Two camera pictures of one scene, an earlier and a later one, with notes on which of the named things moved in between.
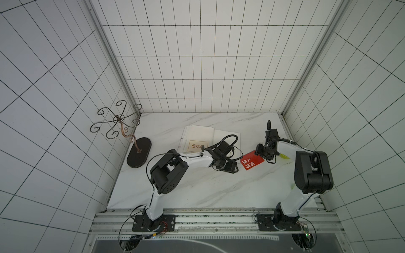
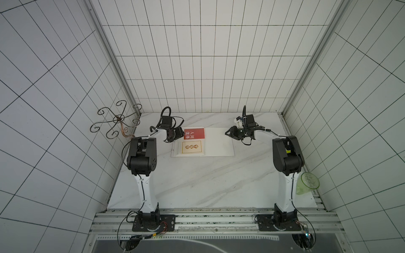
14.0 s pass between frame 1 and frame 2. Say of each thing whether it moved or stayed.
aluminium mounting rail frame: stayed
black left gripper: moved
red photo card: moved
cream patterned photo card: moved
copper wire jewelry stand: stayed
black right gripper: moved
